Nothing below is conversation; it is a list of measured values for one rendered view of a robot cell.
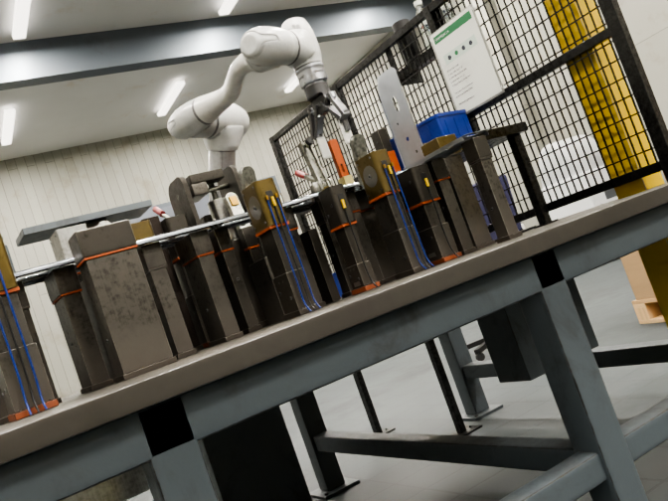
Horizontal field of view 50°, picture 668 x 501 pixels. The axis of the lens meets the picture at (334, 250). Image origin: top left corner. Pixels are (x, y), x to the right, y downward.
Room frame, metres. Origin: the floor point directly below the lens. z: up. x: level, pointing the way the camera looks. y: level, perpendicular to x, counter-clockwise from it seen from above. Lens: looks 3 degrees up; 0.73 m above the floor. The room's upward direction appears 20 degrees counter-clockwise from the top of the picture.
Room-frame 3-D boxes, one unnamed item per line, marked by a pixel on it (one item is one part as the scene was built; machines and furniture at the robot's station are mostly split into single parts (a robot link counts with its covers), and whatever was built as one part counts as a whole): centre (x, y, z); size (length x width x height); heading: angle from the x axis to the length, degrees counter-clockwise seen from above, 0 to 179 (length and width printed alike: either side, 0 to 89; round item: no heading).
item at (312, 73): (2.13, -0.12, 1.37); 0.09 x 0.09 x 0.06
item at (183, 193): (2.10, 0.30, 0.95); 0.18 x 0.13 x 0.49; 123
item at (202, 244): (1.83, 0.34, 0.84); 0.12 x 0.05 x 0.29; 33
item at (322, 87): (2.13, -0.12, 1.29); 0.08 x 0.07 x 0.09; 33
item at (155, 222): (2.00, 0.47, 0.90); 0.05 x 0.05 x 0.40; 33
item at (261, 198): (1.75, 0.12, 0.87); 0.12 x 0.07 x 0.35; 33
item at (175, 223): (2.04, 0.42, 0.89); 0.12 x 0.07 x 0.38; 33
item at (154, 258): (1.76, 0.45, 0.84); 0.12 x 0.05 x 0.29; 33
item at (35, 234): (2.03, 0.65, 1.16); 0.37 x 0.14 x 0.02; 123
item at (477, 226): (2.17, -0.42, 0.88); 0.08 x 0.08 x 0.36; 33
